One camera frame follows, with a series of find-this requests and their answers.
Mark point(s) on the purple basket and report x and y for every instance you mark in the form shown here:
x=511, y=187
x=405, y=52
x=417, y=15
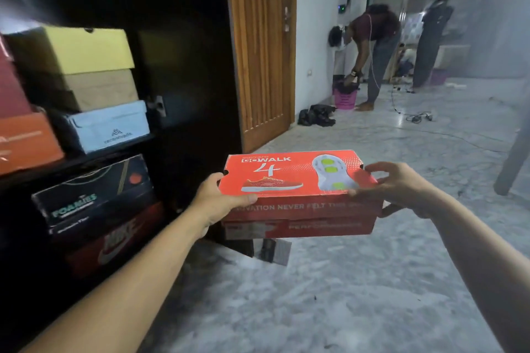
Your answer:
x=438, y=77

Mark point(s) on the light blue shoe box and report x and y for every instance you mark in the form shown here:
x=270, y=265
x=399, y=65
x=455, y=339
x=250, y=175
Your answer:
x=109, y=127

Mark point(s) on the black shelf cabinet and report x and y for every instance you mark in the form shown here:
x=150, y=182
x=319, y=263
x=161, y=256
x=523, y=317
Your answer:
x=182, y=55

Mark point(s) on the person's left hand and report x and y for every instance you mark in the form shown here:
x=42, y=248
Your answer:
x=213, y=203

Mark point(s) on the red shoe box with shoe picture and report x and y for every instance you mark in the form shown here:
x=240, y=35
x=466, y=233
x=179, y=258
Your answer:
x=298, y=193

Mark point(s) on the brown cardboard shoe box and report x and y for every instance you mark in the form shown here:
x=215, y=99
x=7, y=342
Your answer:
x=99, y=90

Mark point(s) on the black bag on floor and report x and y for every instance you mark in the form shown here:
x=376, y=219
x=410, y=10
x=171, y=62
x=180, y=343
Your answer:
x=318, y=115

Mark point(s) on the dark red shoe box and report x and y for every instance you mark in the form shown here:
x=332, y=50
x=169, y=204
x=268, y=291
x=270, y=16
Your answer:
x=10, y=88

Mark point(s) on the orange shoe box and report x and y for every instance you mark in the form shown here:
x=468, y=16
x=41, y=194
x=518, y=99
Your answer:
x=25, y=144

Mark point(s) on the yellow shoe box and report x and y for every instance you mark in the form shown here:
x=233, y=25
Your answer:
x=78, y=50

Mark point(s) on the person's right thumb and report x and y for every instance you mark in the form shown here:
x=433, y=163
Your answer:
x=366, y=191

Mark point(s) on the wooden door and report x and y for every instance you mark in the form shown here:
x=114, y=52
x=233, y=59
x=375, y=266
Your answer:
x=263, y=46

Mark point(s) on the black shoe box with green print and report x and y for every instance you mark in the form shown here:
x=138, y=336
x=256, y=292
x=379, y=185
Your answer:
x=95, y=193

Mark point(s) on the person's left thumb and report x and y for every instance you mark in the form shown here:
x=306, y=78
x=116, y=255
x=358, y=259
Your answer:
x=215, y=183

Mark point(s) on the pink bucket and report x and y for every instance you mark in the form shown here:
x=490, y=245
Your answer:
x=345, y=98

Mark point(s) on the person's left forearm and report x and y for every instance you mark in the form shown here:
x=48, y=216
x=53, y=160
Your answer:
x=111, y=286

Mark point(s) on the person's right hand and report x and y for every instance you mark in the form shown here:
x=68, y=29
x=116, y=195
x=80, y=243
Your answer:
x=403, y=189

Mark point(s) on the red shoe box with white logo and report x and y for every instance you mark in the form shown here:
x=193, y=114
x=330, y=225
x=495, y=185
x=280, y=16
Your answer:
x=118, y=241

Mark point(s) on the grey chair leg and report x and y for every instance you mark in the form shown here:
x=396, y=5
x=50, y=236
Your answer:
x=515, y=150

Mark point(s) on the person's right forearm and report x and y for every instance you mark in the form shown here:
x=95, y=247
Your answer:
x=482, y=255

